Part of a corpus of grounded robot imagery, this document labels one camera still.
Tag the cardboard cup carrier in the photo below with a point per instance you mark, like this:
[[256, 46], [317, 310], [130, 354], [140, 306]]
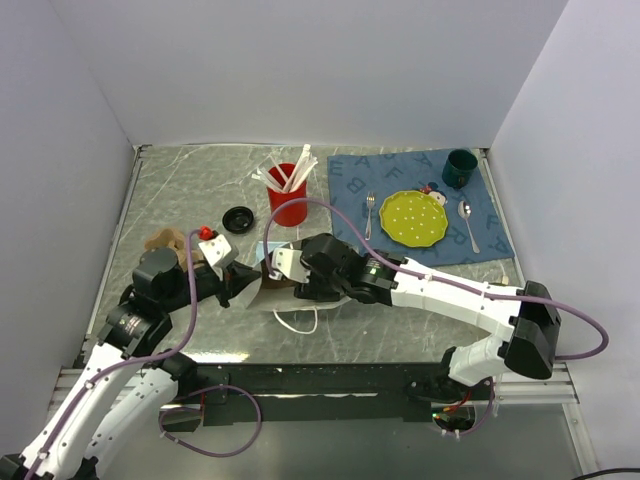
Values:
[[271, 284], [171, 238]]

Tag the silver fork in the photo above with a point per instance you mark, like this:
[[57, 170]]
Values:
[[370, 204]]

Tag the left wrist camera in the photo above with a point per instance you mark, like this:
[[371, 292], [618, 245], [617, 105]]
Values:
[[216, 248]]

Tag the yellow dotted plate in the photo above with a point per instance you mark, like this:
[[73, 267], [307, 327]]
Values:
[[414, 218]]

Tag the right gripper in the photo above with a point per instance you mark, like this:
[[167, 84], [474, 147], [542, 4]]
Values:
[[314, 290]]

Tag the blue letter-print cloth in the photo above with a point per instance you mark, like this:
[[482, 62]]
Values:
[[351, 177]]

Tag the dark green mug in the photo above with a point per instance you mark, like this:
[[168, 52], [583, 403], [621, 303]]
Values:
[[459, 168]]

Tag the white wrapped straws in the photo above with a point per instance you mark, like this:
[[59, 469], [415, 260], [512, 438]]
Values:
[[293, 181]]

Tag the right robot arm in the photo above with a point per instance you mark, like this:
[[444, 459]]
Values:
[[522, 324]]

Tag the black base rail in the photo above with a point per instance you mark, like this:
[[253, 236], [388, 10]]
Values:
[[229, 393]]

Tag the black cup lid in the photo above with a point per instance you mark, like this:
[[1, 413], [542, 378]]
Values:
[[238, 220]]

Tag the red straw holder cup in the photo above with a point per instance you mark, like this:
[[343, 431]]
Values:
[[293, 215]]

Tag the light blue paper bag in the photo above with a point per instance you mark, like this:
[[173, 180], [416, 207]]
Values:
[[277, 302]]

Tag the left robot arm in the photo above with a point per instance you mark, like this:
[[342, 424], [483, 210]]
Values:
[[125, 381]]

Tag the silver spoon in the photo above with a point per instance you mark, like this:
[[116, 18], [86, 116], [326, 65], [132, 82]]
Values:
[[465, 211]]

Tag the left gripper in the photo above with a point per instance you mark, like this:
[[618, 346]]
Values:
[[236, 277]]

